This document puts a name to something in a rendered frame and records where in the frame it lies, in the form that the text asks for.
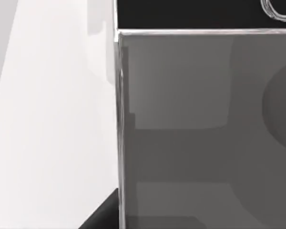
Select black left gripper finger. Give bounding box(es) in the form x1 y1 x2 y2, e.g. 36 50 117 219
78 187 120 229

